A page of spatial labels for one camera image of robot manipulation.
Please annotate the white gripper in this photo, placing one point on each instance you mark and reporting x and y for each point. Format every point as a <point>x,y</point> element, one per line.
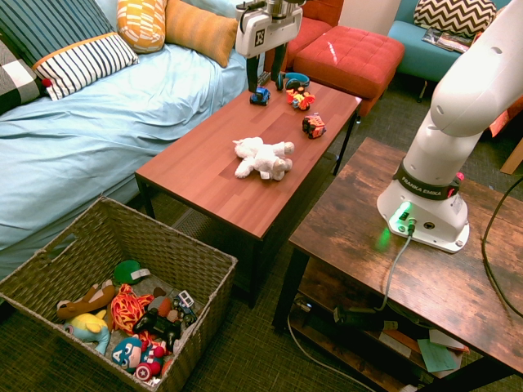
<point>265,32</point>

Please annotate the white stuffed toy animal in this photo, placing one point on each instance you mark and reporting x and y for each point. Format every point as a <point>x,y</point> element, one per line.
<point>263,157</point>

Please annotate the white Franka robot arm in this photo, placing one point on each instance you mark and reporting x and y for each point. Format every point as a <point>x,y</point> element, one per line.
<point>453,98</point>

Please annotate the blue toy car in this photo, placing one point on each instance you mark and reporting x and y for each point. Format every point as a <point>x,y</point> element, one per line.
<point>260,96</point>

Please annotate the orange red toy figure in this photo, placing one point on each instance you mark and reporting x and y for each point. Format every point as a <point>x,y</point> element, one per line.
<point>300,99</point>

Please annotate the red black toy truck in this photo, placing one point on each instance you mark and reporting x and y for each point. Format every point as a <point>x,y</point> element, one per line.
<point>314,126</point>

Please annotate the woven wicker basket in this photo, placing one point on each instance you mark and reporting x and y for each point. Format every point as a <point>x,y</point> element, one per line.
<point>118,253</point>

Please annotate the green round plush toy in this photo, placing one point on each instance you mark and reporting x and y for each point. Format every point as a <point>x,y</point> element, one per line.
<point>124,271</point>

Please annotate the small toy truck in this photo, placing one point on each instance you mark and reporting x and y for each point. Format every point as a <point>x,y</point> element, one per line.
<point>184,306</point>

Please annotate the brown orange plush toy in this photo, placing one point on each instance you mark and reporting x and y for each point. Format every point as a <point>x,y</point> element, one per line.
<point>161,304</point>

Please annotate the yellow blue plush toy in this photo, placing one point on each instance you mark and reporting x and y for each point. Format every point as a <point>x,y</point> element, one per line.
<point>92,328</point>

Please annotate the Captain America plush toy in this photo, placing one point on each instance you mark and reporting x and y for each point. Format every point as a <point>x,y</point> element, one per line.
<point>137,357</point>

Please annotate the blue headphones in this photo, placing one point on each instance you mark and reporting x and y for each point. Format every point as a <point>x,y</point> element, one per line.
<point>295,81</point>

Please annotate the red armchair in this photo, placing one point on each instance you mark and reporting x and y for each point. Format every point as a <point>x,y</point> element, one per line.
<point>314,24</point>

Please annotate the orange rectangular pillow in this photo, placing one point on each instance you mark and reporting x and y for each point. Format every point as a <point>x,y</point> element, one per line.
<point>202,30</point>

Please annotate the red tufted ottoman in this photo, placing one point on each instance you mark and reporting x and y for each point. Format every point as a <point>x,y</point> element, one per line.
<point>349,61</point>

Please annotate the red-brown wooden coffee table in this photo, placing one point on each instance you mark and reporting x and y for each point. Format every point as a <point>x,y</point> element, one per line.
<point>249,159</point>

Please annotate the yellow white patterned pillow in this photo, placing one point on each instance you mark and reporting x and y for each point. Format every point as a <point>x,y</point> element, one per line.
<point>141,24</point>

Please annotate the teal sofa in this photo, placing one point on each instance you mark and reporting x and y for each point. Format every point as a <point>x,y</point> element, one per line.
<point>429,53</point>

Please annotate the light blue covered sofa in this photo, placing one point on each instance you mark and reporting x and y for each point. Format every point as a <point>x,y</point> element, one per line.
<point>94,122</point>

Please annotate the white navy striped pillow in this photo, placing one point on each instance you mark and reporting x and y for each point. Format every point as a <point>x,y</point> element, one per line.
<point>83,65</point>

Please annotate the magazines on sofa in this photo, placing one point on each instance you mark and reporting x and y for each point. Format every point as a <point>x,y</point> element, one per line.
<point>447,40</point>

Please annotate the black white chevron pillow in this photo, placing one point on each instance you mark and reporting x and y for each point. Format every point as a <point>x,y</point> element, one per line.
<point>455,16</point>

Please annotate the dark teal striped pillow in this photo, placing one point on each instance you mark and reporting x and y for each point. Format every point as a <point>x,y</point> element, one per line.
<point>45,28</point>

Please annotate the rustic brown side table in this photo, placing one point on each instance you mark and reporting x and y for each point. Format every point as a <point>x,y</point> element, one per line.
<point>388,261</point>

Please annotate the black white checked pillow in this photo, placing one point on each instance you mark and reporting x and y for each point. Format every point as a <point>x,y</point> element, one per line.
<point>14,83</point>

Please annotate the black game controller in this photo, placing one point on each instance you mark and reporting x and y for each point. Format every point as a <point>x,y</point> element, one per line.
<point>159,324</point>

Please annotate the brown plush dog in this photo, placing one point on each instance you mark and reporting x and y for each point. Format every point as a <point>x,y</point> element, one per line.
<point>86,302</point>

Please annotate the green paper sheet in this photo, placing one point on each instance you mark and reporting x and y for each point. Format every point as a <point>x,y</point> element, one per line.
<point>436,354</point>

